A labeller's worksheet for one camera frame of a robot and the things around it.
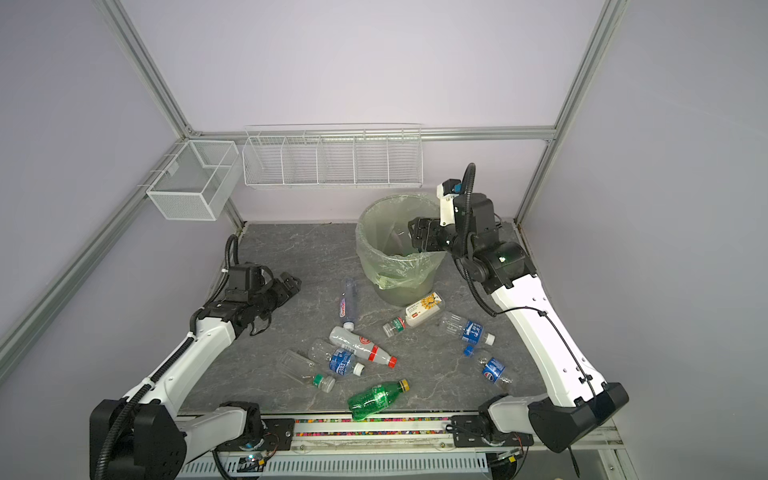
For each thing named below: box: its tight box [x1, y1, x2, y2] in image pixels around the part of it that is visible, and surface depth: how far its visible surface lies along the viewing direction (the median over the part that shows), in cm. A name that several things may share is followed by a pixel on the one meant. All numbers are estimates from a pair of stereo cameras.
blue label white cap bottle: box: [308, 338, 365, 377], surface depth 82 cm
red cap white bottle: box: [329, 326, 398, 369], surface depth 86 cm
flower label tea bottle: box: [383, 291, 446, 338], surface depth 92 cm
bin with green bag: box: [355, 192, 447, 307], surface depth 85 cm
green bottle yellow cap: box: [348, 379, 411, 421], surface depth 76 cm
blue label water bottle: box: [440, 310, 496, 346], surface depth 88 cm
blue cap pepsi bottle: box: [479, 357, 513, 384], surface depth 80 cm
